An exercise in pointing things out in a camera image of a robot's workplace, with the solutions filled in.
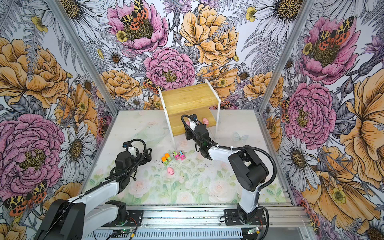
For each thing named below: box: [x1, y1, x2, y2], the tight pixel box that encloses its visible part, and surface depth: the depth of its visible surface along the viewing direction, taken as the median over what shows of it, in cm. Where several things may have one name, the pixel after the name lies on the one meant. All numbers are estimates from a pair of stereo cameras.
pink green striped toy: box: [172, 150, 181, 161], surface depth 96 cm
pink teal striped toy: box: [178, 150, 186, 161], surface depth 96 cm
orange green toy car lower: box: [161, 156, 169, 166], surface depth 93 cm
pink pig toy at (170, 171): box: [166, 167, 175, 176], surface depth 90 cm
